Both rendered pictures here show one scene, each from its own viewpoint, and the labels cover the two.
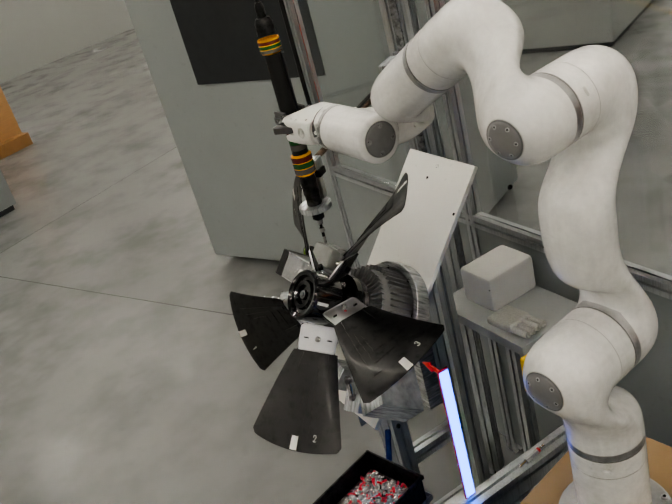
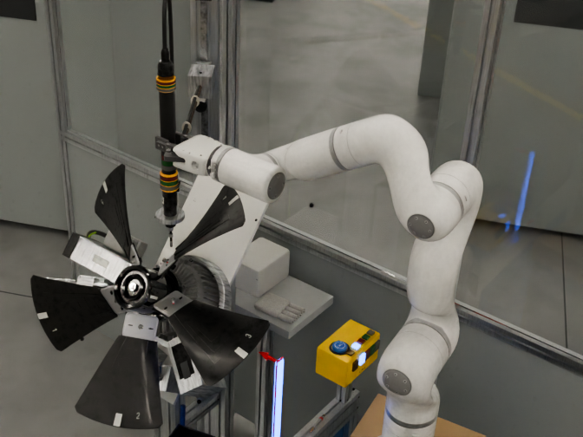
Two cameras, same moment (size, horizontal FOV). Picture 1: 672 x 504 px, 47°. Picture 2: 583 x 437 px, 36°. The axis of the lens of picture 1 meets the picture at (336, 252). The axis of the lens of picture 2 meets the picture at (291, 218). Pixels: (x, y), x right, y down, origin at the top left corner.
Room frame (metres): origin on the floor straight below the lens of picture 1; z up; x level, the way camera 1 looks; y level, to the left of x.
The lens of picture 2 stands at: (-0.27, 0.66, 2.62)
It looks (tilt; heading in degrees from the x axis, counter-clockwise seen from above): 32 degrees down; 331
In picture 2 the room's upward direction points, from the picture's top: 3 degrees clockwise
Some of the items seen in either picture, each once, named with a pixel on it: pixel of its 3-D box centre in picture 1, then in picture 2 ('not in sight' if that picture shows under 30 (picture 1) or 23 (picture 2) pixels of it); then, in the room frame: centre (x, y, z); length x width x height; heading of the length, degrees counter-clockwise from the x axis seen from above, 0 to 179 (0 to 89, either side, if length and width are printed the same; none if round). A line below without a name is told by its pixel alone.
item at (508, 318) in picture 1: (516, 321); (279, 308); (1.74, -0.42, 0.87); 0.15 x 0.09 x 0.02; 30
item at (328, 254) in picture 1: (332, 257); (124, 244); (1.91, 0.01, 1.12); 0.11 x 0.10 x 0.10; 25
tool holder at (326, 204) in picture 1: (312, 185); (170, 198); (1.51, 0.01, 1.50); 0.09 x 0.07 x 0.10; 150
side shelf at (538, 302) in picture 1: (508, 308); (267, 295); (1.84, -0.43, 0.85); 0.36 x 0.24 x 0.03; 25
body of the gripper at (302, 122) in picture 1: (318, 122); (203, 155); (1.41, -0.03, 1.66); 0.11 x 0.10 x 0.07; 25
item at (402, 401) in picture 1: (387, 383); (196, 365); (1.47, -0.03, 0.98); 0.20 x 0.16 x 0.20; 115
